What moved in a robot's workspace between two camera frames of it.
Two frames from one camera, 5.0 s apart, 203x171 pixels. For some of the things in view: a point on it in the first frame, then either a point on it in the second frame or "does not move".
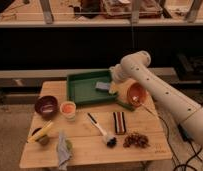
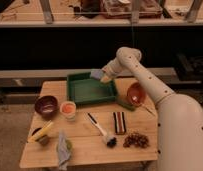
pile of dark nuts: [136, 139] does not move
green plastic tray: [81, 87] does not move
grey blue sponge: [101, 86] → [96, 73]
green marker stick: [126, 105] does not move
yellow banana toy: [40, 132] does not move
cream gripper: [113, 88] → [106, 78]
